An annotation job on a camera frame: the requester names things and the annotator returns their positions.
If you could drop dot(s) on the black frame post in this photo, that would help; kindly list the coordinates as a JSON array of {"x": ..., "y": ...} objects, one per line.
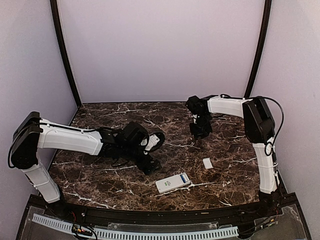
[
  {"x": 63, "y": 52},
  {"x": 259, "y": 48}
]

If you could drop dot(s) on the white slotted cable duct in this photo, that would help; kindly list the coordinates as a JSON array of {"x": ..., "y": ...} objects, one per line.
[{"x": 121, "y": 231}]

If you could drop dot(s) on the white air conditioner remote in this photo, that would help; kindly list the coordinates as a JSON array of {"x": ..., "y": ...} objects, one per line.
[{"x": 170, "y": 183}]

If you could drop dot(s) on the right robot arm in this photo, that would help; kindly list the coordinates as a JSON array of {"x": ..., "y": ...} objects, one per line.
[{"x": 259, "y": 128}]

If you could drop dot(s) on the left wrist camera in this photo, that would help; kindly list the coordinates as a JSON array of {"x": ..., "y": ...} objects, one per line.
[{"x": 153, "y": 142}]

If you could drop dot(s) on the white battery cover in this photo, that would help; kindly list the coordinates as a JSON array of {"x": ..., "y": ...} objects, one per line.
[{"x": 207, "y": 163}]

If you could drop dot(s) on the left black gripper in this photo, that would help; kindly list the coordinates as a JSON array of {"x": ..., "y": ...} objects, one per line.
[{"x": 151, "y": 168}]

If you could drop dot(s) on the black front rail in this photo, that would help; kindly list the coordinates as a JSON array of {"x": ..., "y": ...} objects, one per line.
[{"x": 240, "y": 215}]

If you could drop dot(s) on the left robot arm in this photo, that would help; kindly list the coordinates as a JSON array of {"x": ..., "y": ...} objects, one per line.
[{"x": 132, "y": 143}]

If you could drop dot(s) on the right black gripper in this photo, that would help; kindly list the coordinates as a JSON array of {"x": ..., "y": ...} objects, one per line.
[{"x": 203, "y": 134}]

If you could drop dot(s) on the right black frame post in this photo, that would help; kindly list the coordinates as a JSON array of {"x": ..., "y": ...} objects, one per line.
[{"x": 259, "y": 48}]

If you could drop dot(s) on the left black frame post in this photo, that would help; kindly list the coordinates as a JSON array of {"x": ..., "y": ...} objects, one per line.
[{"x": 63, "y": 52}]

